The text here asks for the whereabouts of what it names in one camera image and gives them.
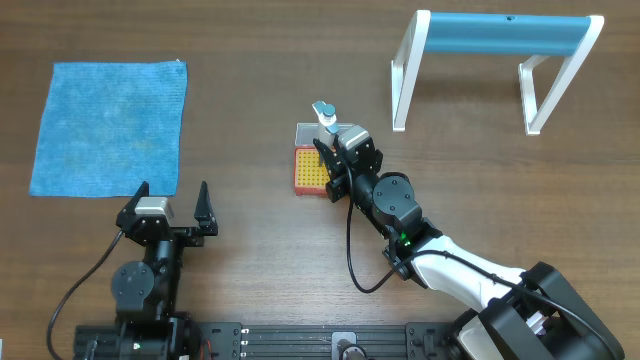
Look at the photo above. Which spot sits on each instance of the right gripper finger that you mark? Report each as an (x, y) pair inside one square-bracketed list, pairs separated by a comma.
[(326, 156)]

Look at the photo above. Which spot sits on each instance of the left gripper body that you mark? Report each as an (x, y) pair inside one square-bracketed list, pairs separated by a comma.
[(150, 232)]

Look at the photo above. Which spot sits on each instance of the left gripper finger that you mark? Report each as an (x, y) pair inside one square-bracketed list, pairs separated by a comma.
[(204, 207), (136, 202)]

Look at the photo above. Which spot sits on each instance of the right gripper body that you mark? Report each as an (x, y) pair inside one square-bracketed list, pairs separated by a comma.
[(362, 160)]

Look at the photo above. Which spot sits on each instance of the white pipette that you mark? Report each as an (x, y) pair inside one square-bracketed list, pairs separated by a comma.
[(324, 107)]

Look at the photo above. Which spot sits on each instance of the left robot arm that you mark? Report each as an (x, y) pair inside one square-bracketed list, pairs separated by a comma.
[(132, 287)]

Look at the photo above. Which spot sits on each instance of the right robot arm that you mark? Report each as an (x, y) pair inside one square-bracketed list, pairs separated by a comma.
[(395, 197)]

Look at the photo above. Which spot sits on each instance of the red and yellow tip box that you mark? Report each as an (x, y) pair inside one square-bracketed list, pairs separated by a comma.
[(307, 172)]

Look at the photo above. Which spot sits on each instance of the blue cloth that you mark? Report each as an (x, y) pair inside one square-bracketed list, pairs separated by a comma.
[(110, 125)]

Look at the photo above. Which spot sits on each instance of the white and blue stand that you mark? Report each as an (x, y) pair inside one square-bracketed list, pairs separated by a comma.
[(500, 34)]

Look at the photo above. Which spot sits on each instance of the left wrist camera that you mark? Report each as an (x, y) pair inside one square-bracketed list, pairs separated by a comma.
[(152, 206)]

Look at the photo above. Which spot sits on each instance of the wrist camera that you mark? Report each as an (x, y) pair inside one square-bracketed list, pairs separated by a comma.
[(152, 206), (354, 137)]

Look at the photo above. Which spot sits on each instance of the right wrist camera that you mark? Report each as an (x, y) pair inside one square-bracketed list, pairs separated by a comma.
[(354, 137)]

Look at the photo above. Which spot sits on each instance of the mounting rail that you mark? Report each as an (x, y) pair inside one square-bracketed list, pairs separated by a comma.
[(290, 340)]

